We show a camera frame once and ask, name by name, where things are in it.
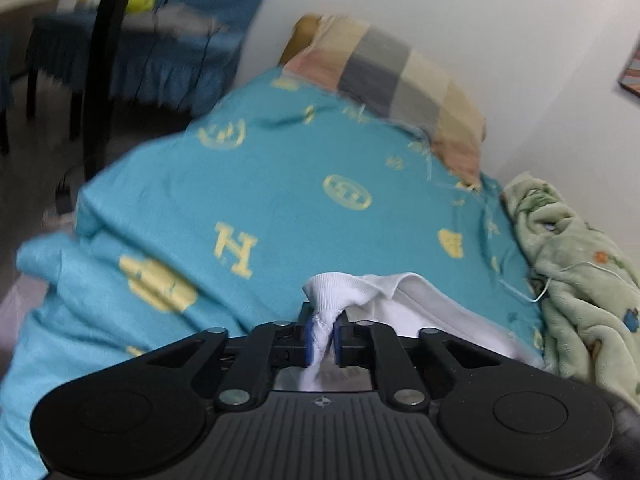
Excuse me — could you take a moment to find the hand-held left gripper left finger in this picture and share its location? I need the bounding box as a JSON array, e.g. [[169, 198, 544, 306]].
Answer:
[[145, 304, 322, 412]]

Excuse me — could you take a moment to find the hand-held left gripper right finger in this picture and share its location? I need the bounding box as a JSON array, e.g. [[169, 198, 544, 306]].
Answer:
[[332, 311, 502, 411]]

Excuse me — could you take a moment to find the cream sweatshirt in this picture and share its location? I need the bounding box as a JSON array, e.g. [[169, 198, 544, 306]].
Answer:
[[272, 271, 545, 394]]

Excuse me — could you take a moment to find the teal printed bed sheet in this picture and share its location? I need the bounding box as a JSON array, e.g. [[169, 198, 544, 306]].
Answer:
[[0, 67, 547, 480]]

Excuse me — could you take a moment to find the green fleece blanket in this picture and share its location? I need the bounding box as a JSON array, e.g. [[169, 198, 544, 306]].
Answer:
[[501, 172, 640, 402]]

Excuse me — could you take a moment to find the plaid pillow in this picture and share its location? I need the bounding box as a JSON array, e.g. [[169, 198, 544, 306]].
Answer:
[[282, 14, 489, 190]]

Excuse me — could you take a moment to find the brown pillow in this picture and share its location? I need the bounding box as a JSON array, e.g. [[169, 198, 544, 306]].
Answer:
[[279, 14, 323, 65]]

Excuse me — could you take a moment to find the blue covered chair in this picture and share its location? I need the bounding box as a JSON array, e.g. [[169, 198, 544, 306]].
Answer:
[[26, 0, 282, 112]]

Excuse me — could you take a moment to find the white table with black legs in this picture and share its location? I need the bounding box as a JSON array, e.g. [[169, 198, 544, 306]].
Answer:
[[0, 0, 147, 182]]

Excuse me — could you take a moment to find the white charging cable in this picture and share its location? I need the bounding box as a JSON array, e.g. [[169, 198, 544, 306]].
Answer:
[[422, 147, 640, 305]]

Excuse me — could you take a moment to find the framed wall picture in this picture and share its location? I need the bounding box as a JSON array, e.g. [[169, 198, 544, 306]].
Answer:
[[617, 39, 640, 107]]

